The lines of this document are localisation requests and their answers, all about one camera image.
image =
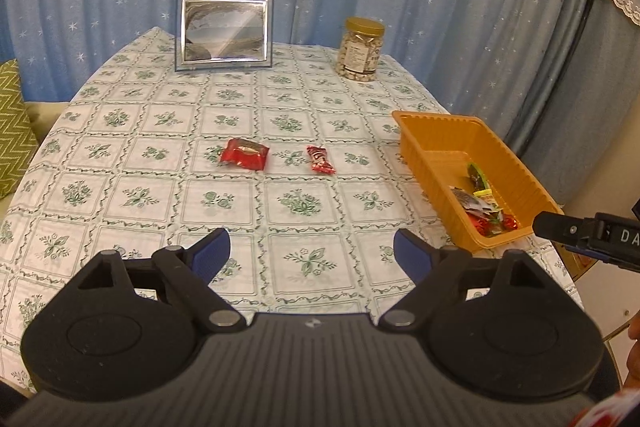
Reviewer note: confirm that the green zigzag cushion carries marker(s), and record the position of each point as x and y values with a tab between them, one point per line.
15	132

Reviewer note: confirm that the large red snack packet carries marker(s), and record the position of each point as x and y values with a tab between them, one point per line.
245	153

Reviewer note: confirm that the yellow candy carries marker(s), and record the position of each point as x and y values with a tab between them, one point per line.
487	195

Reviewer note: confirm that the person's red white clothing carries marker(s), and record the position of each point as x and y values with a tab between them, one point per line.
610	414

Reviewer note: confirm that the green floral tablecloth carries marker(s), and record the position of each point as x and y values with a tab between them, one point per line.
150	157

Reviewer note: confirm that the beige sofa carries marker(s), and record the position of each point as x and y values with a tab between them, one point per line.
47	117

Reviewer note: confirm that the small red snack packet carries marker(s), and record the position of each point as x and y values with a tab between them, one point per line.
479	223

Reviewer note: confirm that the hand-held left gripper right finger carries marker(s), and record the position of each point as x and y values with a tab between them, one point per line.
412	253

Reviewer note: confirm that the plastic jar of nuts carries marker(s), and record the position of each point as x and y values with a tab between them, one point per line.
361	54

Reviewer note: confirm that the green snack packet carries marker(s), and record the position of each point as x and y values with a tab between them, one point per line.
477	177

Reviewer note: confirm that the long red candy bar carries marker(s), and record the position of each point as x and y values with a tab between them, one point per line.
320	159

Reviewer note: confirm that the clear packet of dark sticks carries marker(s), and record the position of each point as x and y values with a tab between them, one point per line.
467	198

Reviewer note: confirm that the grey lace-trimmed cover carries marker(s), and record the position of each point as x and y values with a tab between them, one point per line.
615	82

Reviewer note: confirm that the orange plastic tray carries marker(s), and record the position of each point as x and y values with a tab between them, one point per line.
450	137

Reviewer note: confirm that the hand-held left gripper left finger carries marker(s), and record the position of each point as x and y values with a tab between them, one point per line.
212	252

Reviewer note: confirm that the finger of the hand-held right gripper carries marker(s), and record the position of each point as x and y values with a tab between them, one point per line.
587	252
560	227

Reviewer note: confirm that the silver picture frame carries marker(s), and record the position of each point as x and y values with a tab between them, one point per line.
222	32

